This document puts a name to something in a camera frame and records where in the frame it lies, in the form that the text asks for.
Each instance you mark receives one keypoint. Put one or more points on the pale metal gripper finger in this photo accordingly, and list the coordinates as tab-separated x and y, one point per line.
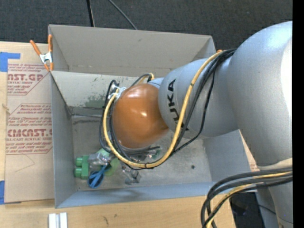
133	177
124	168

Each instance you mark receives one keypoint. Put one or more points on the pale green round thing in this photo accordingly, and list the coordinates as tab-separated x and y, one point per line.
113	167

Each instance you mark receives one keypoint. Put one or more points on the clear plastic piece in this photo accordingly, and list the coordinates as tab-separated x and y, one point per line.
97	158

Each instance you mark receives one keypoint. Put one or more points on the green toy brick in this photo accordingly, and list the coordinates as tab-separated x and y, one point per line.
82	167

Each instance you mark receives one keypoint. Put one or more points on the grey metal bin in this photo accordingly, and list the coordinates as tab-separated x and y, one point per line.
133	53

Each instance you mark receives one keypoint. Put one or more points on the brown cardboard board red print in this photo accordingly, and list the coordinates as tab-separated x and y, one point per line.
26	117

